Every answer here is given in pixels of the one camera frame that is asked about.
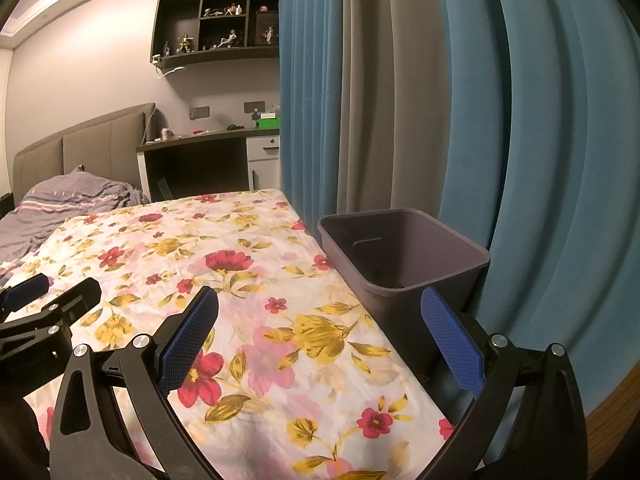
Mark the dark desk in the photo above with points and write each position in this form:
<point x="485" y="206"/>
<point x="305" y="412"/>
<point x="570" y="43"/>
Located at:
<point x="200" y="165"/>

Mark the floral tablecloth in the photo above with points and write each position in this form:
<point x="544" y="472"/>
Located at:
<point x="280" y="270"/>

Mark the white drawer cabinet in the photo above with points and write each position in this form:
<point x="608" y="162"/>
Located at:
<point x="262" y="170"/>

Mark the dark wall shelf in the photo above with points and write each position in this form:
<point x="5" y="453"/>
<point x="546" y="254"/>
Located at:
<point x="175" y="15"/>

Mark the group of shelf figurines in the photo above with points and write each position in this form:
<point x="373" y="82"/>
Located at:
<point x="186" y="42"/>

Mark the person's left forearm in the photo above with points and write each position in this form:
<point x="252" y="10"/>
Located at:
<point x="20" y="440"/>

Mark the green box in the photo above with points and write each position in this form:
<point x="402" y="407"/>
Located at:
<point x="267" y="121"/>

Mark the grey plastic bin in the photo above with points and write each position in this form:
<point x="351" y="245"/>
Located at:
<point x="400" y="250"/>

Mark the grey padded headboard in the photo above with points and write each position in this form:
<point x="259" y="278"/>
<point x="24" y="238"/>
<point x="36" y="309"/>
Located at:
<point x="100" y="145"/>

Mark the grey striped blanket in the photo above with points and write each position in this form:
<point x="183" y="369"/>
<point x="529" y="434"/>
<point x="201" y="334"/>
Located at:
<point x="60" y="195"/>

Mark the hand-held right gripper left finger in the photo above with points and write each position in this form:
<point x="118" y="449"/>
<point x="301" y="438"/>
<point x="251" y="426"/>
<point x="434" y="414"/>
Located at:
<point x="187" y="345"/>

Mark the blue and grey curtain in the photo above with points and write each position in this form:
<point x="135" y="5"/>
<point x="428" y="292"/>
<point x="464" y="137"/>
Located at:
<point x="390" y="85"/>

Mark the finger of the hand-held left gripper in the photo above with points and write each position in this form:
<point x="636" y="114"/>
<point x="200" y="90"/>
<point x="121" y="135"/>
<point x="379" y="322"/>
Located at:
<point x="75" y="297"/>
<point x="27" y="290"/>

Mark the dark wall socket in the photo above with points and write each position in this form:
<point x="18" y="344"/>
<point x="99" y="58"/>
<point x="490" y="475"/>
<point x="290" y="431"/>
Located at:
<point x="254" y="107"/>

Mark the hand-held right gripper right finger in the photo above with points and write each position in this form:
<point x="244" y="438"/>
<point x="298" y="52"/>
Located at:
<point x="452" y="345"/>

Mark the pink wall socket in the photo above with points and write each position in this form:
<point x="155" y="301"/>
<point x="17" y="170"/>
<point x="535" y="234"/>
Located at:
<point x="199" y="112"/>

